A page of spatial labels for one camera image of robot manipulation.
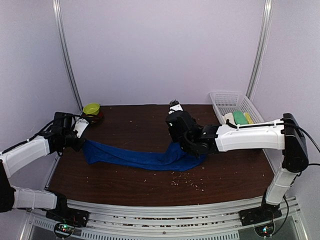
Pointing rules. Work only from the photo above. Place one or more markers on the blue microfiber towel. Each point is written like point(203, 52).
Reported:
point(174, 159)

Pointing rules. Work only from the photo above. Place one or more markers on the left round circuit board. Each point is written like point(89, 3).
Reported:
point(62, 230)

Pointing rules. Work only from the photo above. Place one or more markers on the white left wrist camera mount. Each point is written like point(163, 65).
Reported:
point(80, 126)

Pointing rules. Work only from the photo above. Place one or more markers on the white towel with blue emblem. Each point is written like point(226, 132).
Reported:
point(229, 117)

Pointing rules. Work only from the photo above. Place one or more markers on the right round circuit board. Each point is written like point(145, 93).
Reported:
point(265, 230)

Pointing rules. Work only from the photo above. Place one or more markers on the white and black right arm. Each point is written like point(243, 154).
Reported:
point(281, 134)

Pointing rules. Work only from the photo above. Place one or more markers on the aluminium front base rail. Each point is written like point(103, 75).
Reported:
point(217, 221)

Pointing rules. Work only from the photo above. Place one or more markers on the red floral ceramic bowl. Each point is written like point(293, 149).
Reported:
point(93, 118)

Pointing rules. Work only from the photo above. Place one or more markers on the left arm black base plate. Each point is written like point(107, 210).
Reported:
point(73, 217)

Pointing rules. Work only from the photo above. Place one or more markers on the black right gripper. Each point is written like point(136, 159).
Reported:
point(173, 137)

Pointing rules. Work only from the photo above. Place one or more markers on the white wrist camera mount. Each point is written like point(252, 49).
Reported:
point(174, 106)
point(80, 126)

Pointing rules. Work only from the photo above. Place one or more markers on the rolled green towel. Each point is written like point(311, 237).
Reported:
point(239, 118)

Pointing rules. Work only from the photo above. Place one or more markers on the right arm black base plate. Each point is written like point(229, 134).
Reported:
point(258, 215)

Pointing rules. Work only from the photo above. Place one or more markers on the white perforated plastic basket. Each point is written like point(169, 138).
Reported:
point(229, 102)

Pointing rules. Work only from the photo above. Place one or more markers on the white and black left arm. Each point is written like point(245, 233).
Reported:
point(64, 131)

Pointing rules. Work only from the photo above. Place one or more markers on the aluminium frame post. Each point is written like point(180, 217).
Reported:
point(65, 53)
point(261, 48)

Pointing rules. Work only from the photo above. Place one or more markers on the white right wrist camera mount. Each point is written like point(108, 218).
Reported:
point(174, 106)

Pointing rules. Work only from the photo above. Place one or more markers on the right aluminium frame post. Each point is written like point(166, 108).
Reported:
point(261, 48)

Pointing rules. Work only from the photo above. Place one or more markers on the lime green plastic bowl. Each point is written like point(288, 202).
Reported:
point(91, 109)

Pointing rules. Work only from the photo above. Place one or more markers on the left aluminium frame post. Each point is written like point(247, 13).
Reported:
point(65, 53)

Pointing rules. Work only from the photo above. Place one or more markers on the round circuit board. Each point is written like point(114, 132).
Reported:
point(62, 230)
point(265, 230)

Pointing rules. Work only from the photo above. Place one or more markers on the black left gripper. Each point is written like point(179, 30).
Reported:
point(77, 146)

